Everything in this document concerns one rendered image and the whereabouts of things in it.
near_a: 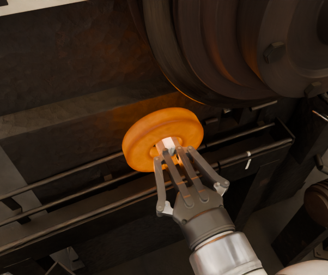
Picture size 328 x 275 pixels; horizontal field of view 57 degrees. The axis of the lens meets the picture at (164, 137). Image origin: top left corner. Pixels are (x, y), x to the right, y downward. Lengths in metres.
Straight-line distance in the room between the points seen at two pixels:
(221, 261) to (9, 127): 0.41
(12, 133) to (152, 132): 0.24
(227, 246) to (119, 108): 0.31
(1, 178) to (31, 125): 1.12
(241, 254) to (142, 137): 0.23
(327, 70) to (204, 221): 0.27
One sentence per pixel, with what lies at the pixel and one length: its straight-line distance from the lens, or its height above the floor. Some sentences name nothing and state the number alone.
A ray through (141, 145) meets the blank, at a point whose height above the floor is 0.86.
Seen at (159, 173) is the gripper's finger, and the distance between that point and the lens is 0.50.
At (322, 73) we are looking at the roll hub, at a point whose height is 1.01.
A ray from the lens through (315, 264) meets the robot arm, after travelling 0.56.
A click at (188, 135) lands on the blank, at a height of 0.85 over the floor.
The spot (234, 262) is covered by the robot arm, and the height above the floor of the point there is 0.87.
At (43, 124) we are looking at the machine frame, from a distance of 0.57.
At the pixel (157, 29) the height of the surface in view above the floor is 1.08.
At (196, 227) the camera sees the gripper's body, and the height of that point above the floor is 0.86.
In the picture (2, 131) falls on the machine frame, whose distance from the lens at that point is 0.59.
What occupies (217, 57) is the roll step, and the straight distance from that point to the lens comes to 0.39.
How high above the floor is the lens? 1.27
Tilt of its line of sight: 51 degrees down
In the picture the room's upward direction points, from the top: straight up
